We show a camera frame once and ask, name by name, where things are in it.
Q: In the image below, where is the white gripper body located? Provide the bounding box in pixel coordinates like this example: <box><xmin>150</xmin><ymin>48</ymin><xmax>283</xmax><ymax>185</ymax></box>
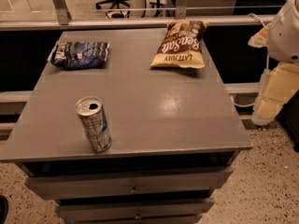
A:
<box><xmin>267</xmin><ymin>0</ymin><xmax>299</xmax><ymax>63</ymax></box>

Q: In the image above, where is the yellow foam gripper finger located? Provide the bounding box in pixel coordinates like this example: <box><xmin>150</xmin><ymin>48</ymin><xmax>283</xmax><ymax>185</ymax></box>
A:
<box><xmin>251</xmin><ymin>62</ymin><xmax>299</xmax><ymax>126</ymax></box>

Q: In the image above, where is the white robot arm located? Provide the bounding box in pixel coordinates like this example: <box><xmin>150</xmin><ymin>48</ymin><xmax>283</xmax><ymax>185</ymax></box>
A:
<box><xmin>248</xmin><ymin>0</ymin><xmax>299</xmax><ymax>126</ymax></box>

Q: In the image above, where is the silver blue redbull can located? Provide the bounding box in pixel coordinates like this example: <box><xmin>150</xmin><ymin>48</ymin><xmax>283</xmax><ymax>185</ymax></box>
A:
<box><xmin>75</xmin><ymin>96</ymin><xmax>111</xmax><ymax>152</ymax></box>

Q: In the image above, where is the yellow brown chip bag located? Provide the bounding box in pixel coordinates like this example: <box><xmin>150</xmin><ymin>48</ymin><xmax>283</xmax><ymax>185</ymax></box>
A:
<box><xmin>150</xmin><ymin>20</ymin><xmax>208</xmax><ymax>69</ymax></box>

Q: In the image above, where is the lower grey drawer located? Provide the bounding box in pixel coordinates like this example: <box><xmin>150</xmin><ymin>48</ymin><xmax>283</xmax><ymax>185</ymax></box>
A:
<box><xmin>57</xmin><ymin>198</ymin><xmax>214</xmax><ymax>223</ymax></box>

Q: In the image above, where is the grey drawer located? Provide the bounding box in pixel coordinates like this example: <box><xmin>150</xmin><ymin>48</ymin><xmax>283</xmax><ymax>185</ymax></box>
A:
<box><xmin>25</xmin><ymin>166</ymin><xmax>233</xmax><ymax>200</ymax></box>
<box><xmin>57</xmin><ymin>198</ymin><xmax>214</xmax><ymax>223</ymax></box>

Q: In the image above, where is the grey drawer cabinet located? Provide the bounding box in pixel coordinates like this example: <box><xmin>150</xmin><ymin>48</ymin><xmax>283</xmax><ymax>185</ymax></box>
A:
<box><xmin>0</xmin><ymin>29</ymin><xmax>250</xmax><ymax>224</ymax></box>

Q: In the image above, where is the blue snack bag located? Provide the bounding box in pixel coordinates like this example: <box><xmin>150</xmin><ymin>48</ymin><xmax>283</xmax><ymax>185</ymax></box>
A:
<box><xmin>49</xmin><ymin>42</ymin><xmax>109</xmax><ymax>70</ymax></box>

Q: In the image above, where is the top grey drawer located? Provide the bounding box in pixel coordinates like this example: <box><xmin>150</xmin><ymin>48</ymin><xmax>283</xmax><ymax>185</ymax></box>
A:
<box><xmin>25</xmin><ymin>166</ymin><xmax>233</xmax><ymax>200</ymax></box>

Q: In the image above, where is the black shoe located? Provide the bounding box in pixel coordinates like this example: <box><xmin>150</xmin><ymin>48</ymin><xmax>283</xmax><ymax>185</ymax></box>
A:
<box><xmin>0</xmin><ymin>195</ymin><xmax>8</xmax><ymax>224</ymax></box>

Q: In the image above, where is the white cable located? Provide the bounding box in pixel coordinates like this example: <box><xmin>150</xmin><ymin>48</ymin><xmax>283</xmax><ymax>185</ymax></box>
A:
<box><xmin>247</xmin><ymin>12</ymin><xmax>271</xmax><ymax>70</ymax></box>

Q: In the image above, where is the metal railing frame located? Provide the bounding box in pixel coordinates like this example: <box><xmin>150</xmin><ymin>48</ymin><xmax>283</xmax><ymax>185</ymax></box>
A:
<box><xmin>0</xmin><ymin>0</ymin><xmax>284</xmax><ymax>31</ymax></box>

